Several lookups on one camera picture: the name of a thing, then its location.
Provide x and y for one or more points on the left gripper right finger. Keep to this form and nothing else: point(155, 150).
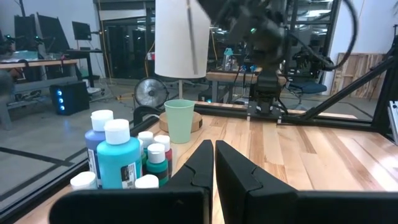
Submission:
point(236, 177)

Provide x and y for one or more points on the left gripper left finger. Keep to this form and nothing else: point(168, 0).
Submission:
point(199, 174)

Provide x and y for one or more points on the small teal green paint bottle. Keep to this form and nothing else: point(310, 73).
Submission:
point(157, 166)

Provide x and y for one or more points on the small dark red paint bottle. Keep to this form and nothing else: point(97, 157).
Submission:
point(163, 141)

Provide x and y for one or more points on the large turquoise paint bottle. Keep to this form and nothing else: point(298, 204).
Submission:
point(116, 161)

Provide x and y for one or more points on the large periwinkle paint bottle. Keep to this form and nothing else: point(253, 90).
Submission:
point(93, 146)

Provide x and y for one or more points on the small blue paint bottle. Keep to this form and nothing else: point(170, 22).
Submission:
point(83, 181)

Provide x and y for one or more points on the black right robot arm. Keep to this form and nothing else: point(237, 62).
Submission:
point(267, 90)

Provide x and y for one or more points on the white shade wooden base lamp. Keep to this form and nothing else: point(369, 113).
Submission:
point(174, 37)

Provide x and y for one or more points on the pale green cup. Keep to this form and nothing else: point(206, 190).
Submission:
point(179, 124)

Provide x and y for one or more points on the teal water bottle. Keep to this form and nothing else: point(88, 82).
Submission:
point(228, 60)

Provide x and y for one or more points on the wooden top workbench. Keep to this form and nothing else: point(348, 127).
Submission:
point(224, 76)
point(31, 64)

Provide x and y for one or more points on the grey floor fan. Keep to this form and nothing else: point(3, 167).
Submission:
point(151, 92)

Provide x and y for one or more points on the blue office chair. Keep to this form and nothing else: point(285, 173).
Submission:
point(306, 87)

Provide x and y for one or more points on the black computer monitor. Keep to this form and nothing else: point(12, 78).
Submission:
point(81, 30)

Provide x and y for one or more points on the black computer tower blue lights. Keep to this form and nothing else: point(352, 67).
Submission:
point(74, 99)

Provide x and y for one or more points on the wooden pallet panel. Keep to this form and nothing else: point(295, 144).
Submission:
point(357, 77)

